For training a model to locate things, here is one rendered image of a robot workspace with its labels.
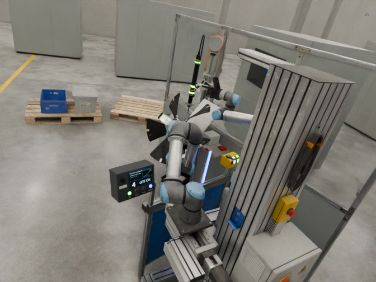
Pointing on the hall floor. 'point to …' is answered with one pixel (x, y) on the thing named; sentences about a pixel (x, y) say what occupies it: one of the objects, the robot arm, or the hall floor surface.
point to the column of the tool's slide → (210, 71)
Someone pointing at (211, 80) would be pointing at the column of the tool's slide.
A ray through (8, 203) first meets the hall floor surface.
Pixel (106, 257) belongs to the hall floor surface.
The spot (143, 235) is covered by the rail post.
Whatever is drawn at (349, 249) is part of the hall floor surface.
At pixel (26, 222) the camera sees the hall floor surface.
